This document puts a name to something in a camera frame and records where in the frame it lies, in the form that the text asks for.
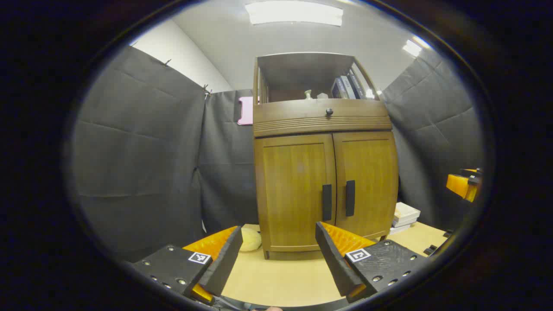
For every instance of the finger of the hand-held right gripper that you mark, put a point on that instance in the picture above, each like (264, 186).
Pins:
(460, 185)

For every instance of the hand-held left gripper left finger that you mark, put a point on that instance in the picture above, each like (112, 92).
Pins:
(224, 263)

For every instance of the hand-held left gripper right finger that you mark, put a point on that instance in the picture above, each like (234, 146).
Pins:
(332, 259)

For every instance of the wooden shoe cabinet door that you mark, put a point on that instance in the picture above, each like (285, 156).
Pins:
(293, 190)
(371, 172)

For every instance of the wooden double-door shoe cabinet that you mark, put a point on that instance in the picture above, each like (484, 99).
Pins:
(298, 71)

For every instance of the pale yellow soft ball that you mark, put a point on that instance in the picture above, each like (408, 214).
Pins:
(249, 239)

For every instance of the black backdrop cloth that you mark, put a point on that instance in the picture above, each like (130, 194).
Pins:
(142, 151)

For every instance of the black book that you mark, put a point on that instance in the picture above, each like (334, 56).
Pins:
(357, 84)

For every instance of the small ceiling light panel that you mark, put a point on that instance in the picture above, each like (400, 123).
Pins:
(412, 47)

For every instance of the light grey book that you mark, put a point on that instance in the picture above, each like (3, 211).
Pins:
(348, 86)

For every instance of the dark blue book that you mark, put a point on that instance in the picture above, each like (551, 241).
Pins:
(337, 88)

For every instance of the small white vase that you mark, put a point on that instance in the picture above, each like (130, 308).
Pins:
(307, 95)

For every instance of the large ceiling light panel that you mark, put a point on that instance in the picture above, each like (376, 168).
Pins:
(293, 13)

